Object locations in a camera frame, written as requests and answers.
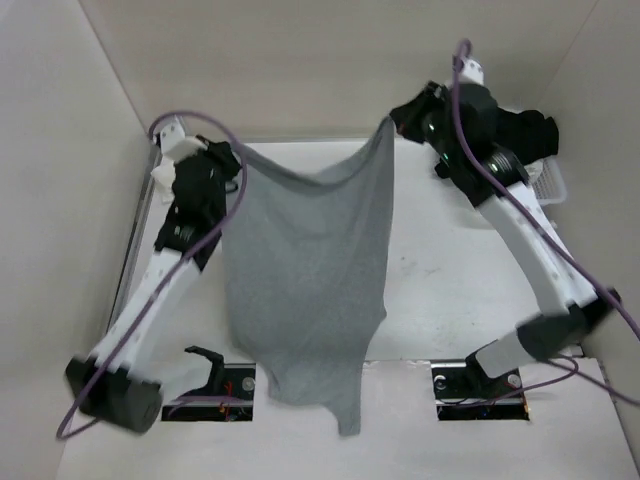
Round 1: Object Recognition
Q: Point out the grey tank top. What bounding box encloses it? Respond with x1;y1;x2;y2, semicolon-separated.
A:
222;118;395;437

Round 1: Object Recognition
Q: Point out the white plastic laundry basket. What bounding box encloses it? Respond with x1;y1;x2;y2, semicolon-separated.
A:
525;157;567;206

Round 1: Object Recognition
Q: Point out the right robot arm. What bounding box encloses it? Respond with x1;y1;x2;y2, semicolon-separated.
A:
390;82;612;396

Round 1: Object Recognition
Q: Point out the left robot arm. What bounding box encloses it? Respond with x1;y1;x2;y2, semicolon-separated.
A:
65;135;247;435

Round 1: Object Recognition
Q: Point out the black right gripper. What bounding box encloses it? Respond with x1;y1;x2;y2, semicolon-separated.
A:
392;79;463;164

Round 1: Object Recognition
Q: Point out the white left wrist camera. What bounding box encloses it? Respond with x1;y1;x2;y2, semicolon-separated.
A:
152;115;205;162

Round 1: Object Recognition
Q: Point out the white folded tank top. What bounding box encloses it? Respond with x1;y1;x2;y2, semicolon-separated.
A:
151;157;176;204

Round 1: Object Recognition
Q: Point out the black tank top pile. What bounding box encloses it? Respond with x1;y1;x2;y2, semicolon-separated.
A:
495;108;559;166

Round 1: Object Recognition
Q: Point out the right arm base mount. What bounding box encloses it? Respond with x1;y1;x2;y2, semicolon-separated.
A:
430;361;529;421

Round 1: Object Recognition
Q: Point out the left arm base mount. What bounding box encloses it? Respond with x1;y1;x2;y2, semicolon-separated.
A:
160;364;256;423

